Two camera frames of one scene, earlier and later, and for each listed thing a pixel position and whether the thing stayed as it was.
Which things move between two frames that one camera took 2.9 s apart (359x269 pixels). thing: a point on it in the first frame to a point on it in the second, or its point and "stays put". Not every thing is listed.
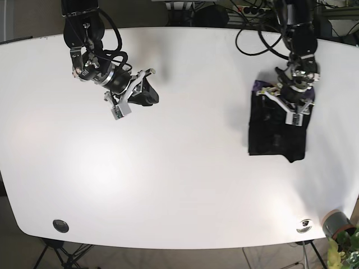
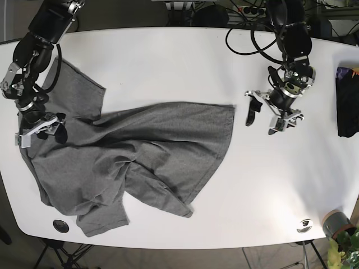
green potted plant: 343,249 stays put
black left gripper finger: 147,97 to 60,134
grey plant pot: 335,221 stays put
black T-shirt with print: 269,134 to 347,92
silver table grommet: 304,226 stays put
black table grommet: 60,226 stays put
